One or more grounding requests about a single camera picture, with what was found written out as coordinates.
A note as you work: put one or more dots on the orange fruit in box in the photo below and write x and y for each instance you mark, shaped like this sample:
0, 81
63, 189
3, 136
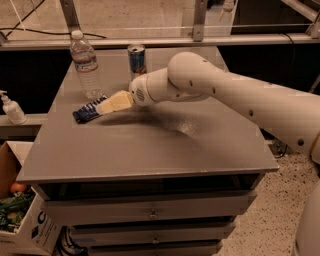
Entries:
17, 187

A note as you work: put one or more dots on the clear plastic water bottle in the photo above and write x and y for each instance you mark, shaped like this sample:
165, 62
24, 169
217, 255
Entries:
86, 65

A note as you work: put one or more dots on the blue silver energy drink can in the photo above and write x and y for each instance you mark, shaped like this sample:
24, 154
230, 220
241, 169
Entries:
137, 60

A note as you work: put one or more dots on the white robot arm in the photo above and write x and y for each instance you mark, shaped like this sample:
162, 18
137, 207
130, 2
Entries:
290, 115

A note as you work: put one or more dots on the metal frame rail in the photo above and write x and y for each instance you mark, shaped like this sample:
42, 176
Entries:
40, 24

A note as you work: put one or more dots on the white pump dispenser bottle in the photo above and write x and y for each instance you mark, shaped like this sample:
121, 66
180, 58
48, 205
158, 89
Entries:
12, 109

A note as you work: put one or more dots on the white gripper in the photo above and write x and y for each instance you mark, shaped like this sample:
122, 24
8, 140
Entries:
138, 89

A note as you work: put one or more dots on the blue rxbar blueberry wrapper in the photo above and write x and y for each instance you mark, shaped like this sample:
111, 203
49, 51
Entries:
88, 112

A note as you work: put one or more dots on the white cardboard box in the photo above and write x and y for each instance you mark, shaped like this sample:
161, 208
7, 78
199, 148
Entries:
25, 227

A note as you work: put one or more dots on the grey drawer cabinet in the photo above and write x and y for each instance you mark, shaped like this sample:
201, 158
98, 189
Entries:
166, 180

